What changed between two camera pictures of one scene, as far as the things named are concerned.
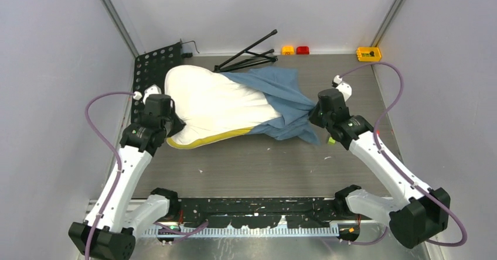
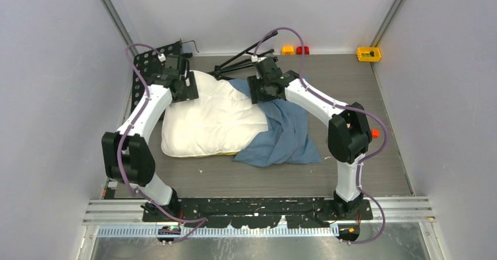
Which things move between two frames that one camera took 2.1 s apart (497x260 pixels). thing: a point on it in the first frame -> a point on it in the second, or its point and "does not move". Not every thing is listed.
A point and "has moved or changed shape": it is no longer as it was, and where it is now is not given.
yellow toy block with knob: x=368 y=54 does not move
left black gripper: x=177 y=124 -> x=190 y=91
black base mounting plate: x=294 y=211 does not move
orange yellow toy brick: x=288 y=50 does not move
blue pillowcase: x=281 y=88 has moved or changed shape
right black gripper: x=315 y=117 -> x=254 y=82
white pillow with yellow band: x=213 y=105 has moved or changed shape
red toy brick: x=302 y=50 does not move
